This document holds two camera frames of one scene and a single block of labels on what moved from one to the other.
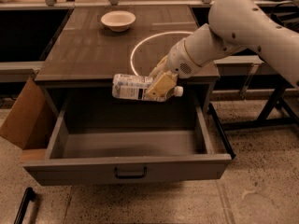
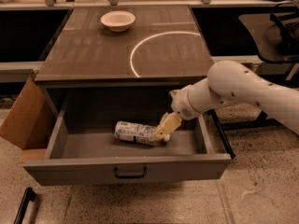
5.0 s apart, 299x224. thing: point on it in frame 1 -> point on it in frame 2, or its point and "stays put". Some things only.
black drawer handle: x=132 y=176 stays put
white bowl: x=119 y=21 stays put
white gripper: x=179 y=61 -> x=181 y=104
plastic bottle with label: x=135 y=87 -> x=135 y=133
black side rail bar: x=222 y=130 stays put
